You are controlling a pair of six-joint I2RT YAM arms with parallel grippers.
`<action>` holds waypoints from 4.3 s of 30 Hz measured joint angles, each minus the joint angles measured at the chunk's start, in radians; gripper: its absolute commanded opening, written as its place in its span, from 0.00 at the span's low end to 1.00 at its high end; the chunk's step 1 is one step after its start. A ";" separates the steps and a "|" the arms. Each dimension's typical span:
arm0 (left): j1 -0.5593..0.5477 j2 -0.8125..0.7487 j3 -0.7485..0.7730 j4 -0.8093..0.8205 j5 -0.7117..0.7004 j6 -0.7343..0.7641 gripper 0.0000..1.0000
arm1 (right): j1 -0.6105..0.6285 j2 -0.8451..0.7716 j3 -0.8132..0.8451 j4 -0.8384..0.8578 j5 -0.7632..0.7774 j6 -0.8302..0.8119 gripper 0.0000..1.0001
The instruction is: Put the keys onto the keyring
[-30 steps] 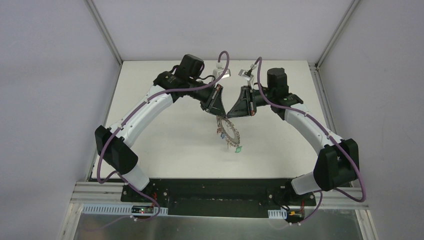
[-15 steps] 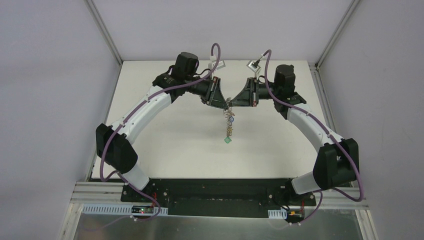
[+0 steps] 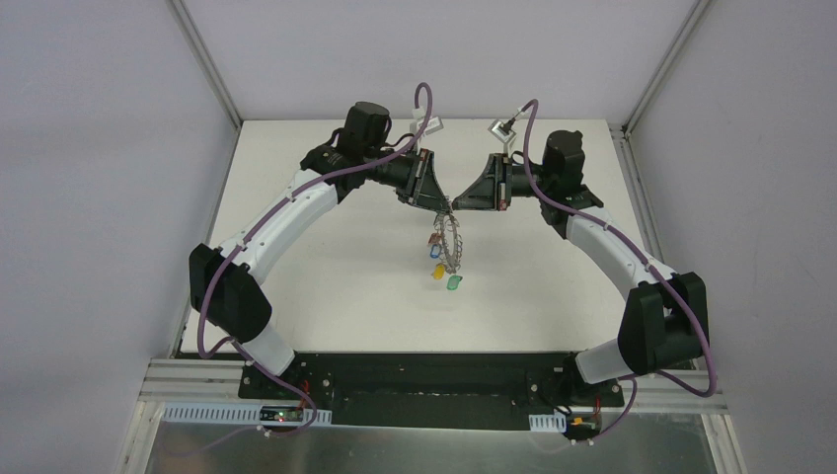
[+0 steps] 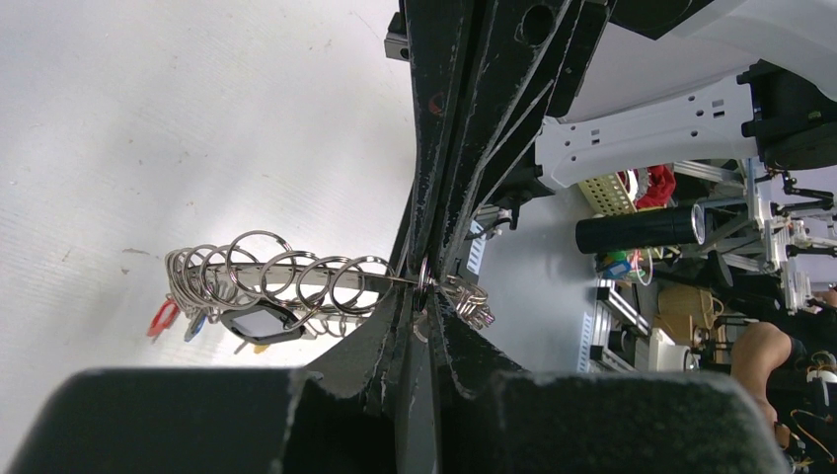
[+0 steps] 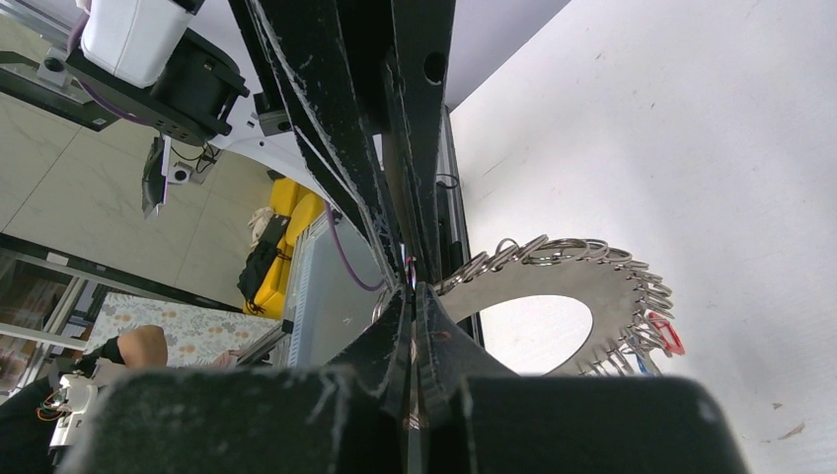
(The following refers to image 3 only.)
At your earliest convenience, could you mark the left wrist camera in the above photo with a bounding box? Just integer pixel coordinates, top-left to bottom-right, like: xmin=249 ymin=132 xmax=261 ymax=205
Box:
xmin=411 ymin=117 xmax=444 ymax=138

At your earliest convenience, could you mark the purple cable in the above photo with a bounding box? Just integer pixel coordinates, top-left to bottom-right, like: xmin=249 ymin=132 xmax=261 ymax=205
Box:
xmin=509 ymin=99 xmax=720 ymax=399
xmin=195 ymin=82 xmax=433 ymax=359

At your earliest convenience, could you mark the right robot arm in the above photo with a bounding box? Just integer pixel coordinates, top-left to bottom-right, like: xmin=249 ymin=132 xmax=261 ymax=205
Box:
xmin=453 ymin=130 xmax=709 ymax=405

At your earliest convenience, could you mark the green plastic key tag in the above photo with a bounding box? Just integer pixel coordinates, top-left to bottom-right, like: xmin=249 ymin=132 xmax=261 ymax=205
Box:
xmin=446 ymin=275 xmax=463 ymax=291

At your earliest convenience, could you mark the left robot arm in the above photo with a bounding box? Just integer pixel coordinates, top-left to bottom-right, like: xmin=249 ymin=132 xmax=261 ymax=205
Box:
xmin=189 ymin=102 xmax=450 ymax=400

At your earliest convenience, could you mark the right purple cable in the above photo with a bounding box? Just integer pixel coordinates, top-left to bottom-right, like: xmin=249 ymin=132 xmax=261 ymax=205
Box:
xmin=509 ymin=99 xmax=720 ymax=399

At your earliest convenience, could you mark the large metal keyring with rings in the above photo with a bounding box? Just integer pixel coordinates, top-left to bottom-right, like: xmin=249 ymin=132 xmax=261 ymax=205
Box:
xmin=431 ymin=212 xmax=463 ymax=275

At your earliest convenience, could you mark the right white cable duct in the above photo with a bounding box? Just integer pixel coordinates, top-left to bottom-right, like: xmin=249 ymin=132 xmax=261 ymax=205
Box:
xmin=528 ymin=412 xmax=568 ymax=434

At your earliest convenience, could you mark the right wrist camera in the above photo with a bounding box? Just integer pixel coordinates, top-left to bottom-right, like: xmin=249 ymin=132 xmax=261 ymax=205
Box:
xmin=489 ymin=117 xmax=517 ymax=145

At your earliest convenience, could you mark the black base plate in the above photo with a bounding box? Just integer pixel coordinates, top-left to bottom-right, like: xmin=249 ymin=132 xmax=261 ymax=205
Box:
xmin=238 ymin=352 xmax=625 ymax=431

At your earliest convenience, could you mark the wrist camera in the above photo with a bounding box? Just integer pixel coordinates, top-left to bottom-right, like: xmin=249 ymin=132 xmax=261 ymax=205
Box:
xmin=489 ymin=117 xmax=517 ymax=145
xmin=411 ymin=117 xmax=444 ymax=138

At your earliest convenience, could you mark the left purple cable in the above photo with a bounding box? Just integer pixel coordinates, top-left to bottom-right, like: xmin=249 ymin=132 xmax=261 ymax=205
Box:
xmin=195 ymin=82 xmax=433 ymax=359

